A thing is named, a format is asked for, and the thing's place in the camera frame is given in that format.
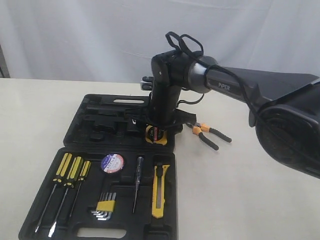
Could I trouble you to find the black plastic tool case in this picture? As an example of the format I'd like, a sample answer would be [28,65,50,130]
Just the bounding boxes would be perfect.
[18,94,182,240]

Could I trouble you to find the hex key set yellow holder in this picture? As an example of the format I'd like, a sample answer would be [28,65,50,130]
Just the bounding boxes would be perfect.
[91,192,117,221]

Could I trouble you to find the white backdrop curtain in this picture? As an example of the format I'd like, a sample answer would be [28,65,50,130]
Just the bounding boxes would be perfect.
[0,0,320,83]

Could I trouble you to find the orange black combination pliers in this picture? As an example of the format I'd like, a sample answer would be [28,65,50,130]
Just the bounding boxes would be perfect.
[186,121,233,151]

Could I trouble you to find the yellow utility knife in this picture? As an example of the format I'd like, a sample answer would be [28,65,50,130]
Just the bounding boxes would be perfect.
[151,164,170,219]

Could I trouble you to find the medium yellow black screwdriver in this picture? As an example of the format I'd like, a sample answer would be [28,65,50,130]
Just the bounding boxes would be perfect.
[47,156,83,238]

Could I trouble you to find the small yellow black screwdriver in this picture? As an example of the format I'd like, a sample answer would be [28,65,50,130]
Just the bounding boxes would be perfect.
[68,160,91,220]

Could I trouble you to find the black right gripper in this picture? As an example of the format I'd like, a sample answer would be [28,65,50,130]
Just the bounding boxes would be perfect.
[124,107,197,137]

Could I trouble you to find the black electrical tape roll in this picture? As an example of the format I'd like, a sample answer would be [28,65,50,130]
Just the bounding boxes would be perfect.
[100,153,125,174]

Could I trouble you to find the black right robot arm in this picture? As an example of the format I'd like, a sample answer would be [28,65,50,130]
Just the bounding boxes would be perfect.
[141,50,320,178]

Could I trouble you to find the large yellow black screwdriver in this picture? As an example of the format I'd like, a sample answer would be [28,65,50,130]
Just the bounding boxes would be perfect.
[34,152,72,234]

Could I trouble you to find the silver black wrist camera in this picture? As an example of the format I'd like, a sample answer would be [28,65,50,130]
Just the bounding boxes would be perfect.
[140,76,154,91]

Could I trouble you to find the yellow tape measure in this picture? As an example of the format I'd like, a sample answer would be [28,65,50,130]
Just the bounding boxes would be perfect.
[145,125,168,146]

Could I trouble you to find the voltage tester screwdriver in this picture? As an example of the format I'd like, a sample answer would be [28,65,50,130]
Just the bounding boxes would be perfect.
[132,156,144,214]

